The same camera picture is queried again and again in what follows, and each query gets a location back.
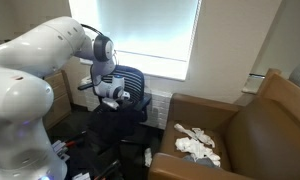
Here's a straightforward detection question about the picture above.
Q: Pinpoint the crumpled white cloth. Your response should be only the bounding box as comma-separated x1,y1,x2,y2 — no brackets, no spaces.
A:
174,136,222,168

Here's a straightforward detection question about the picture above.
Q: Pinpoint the black office chair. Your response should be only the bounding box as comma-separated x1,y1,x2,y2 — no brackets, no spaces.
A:
77,64,153,178

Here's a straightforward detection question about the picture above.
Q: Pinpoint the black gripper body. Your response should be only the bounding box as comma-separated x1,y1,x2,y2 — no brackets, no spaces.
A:
113,91,135,112

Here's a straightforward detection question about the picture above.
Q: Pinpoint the small white rag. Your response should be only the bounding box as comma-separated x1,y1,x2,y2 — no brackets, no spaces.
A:
143,147,154,168

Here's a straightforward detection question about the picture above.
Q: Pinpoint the small white box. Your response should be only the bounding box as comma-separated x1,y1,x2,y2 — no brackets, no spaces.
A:
71,171,91,180

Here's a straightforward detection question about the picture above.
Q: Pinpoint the bright window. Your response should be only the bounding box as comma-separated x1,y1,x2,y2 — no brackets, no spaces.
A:
68,0,203,82

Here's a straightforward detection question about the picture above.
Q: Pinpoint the long white cloth strip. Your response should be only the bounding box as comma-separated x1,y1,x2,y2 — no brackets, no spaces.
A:
173,123,216,149

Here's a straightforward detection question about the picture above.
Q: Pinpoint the tan leather armchair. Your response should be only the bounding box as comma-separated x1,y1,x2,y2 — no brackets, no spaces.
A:
147,68,300,180

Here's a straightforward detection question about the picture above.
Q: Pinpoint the wooden drawer cabinet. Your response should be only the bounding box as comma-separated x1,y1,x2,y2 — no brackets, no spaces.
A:
42,69,73,131

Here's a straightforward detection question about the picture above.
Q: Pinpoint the blue shirt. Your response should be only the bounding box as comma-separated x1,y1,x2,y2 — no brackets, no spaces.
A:
182,154,218,169

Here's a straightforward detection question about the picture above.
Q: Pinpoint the black rod with red band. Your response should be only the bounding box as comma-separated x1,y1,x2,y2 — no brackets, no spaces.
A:
64,130,88,148
93,159,123,180

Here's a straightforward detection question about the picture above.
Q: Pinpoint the white purple connector block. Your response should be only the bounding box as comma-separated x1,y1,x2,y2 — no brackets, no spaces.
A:
51,139,71,163

